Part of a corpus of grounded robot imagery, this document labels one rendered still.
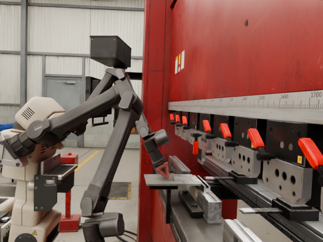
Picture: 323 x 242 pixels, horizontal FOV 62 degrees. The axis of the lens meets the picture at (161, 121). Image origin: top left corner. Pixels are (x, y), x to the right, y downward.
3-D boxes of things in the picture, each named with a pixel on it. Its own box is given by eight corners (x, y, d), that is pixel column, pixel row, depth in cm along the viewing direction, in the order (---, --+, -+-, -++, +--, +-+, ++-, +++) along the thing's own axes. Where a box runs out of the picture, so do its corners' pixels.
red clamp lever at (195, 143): (191, 154, 121) (192, 132, 121) (200, 154, 122) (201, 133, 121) (192, 154, 120) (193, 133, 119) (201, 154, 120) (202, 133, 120)
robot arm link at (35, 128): (135, 85, 109) (126, 71, 100) (147, 111, 102) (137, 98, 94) (42, 134, 113) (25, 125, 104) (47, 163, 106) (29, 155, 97)
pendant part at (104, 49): (106, 129, 282) (108, 48, 278) (129, 130, 279) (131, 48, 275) (87, 134, 232) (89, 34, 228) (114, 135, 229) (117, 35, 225)
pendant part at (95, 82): (102, 116, 274) (103, 81, 272) (113, 116, 273) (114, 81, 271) (83, 118, 230) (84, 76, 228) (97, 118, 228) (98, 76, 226)
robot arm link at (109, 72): (115, 70, 163) (108, 61, 154) (132, 78, 157) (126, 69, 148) (71, 131, 154) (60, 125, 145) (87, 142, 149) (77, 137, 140)
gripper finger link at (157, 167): (172, 172, 137) (163, 156, 136) (174, 175, 130) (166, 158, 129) (160, 178, 136) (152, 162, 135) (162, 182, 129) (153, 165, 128)
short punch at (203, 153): (195, 161, 142) (196, 143, 142) (199, 161, 142) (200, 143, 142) (201, 165, 132) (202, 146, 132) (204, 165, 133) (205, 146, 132)
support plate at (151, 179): (143, 175, 143) (143, 174, 143) (192, 175, 147) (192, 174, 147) (146, 186, 125) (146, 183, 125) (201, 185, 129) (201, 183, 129)
